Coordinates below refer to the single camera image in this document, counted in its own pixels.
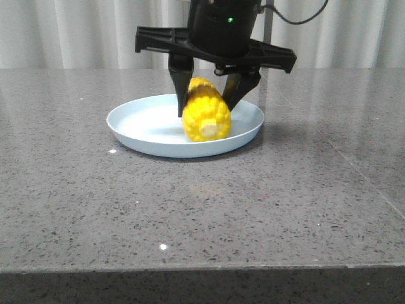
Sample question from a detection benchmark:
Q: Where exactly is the light blue plate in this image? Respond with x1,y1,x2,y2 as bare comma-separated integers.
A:
106,94,265,158

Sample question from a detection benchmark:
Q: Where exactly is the yellow corn cob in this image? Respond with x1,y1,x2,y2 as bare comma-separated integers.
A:
182,77,232,142

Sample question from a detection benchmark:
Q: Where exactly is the black cable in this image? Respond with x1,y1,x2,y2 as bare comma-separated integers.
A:
262,0,330,25

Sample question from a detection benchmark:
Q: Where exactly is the white pleated curtain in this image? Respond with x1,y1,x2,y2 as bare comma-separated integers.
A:
1,1,404,69

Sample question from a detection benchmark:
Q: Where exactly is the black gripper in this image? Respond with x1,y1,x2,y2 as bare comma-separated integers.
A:
135,1,297,117

